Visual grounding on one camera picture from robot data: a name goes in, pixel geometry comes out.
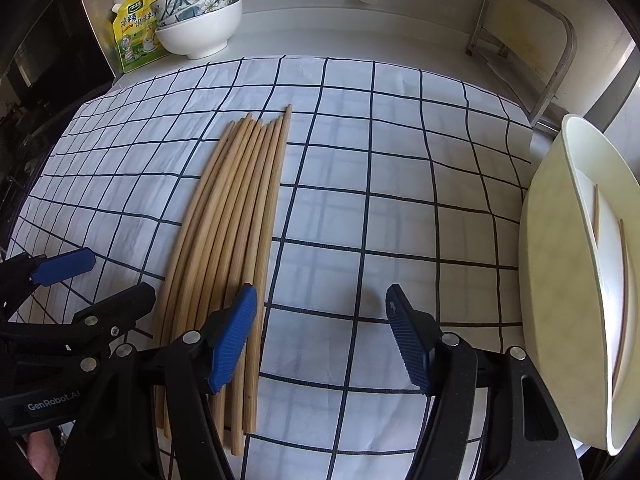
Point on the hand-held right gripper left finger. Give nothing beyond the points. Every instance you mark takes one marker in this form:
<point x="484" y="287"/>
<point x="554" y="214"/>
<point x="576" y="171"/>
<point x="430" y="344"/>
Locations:
<point x="235" y="340"/>

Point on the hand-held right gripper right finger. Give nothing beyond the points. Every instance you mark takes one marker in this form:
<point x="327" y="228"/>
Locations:
<point x="407" y="340"/>

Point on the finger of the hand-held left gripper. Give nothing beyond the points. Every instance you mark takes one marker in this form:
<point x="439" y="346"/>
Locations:
<point x="65" y="265"/>
<point x="120" y="305"/>

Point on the pile of wooden chopsticks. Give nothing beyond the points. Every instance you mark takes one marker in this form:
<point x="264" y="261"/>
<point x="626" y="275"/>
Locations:
<point x="235" y="210"/>

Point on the white plastic basin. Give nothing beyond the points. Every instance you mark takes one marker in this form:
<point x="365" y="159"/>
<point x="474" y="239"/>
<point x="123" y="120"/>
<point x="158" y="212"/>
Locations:
<point x="550" y="260"/>

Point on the person's left hand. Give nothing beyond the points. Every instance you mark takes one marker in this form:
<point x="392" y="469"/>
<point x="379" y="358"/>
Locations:
<point x="42" y="457"/>

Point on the white black-checked cloth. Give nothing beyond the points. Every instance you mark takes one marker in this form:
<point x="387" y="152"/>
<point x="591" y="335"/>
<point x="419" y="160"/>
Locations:
<point x="380" y="185"/>

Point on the dark kitchen appliance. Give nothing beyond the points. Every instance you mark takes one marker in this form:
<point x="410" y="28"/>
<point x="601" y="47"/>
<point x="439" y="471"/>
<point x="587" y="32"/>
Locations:
<point x="45" y="85"/>

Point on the yellow green seasoning packet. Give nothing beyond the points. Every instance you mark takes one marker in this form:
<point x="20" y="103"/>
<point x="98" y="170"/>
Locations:
<point x="132" y="40"/>

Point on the white ceramic bowl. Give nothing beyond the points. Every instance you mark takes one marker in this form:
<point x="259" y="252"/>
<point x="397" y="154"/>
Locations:
<point x="200" y="35"/>

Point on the stainless steel rack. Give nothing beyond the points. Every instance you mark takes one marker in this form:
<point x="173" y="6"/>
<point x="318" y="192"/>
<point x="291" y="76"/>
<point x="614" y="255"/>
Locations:
<point x="557" y="60"/>

